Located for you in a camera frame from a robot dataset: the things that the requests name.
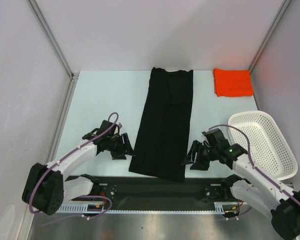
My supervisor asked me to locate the black t-shirt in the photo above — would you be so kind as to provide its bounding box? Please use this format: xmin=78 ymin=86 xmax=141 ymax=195
xmin=129 ymin=67 xmax=194 ymax=182

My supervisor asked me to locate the white slotted cable duct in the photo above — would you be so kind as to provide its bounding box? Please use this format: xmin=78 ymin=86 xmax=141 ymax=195
xmin=56 ymin=200 xmax=239 ymax=215

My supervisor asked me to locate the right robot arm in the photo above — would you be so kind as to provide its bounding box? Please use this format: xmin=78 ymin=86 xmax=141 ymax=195
xmin=181 ymin=125 xmax=300 ymax=240

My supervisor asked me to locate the aluminium corner post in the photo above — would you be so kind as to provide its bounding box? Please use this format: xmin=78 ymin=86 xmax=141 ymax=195
xmin=26 ymin=0 xmax=74 ymax=78
xmin=248 ymin=0 xmax=294 ymax=73

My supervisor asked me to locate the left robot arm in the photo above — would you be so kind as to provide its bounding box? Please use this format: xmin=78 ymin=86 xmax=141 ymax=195
xmin=21 ymin=120 xmax=135 ymax=216

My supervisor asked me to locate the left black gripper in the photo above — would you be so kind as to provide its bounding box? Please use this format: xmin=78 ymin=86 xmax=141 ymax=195
xmin=106 ymin=132 xmax=135 ymax=160

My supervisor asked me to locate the left aluminium corner post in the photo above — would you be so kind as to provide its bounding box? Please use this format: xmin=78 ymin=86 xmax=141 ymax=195
xmin=26 ymin=0 xmax=74 ymax=78

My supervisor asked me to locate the white perforated plastic basket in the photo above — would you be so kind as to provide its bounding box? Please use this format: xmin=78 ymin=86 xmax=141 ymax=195
xmin=228 ymin=110 xmax=298 ymax=181

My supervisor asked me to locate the folded orange t-shirt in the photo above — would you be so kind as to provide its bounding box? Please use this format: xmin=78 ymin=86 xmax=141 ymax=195
xmin=213 ymin=68 xmax=254 ymax=98

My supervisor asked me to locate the right aluminium corner post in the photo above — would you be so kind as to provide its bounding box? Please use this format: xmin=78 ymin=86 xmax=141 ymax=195
xmin=248 ymin=0 xmax=294 ymax=73

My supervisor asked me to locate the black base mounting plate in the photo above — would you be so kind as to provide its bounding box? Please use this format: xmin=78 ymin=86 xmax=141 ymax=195
xmin=75 ymin=176 xmax=244 ymax=206

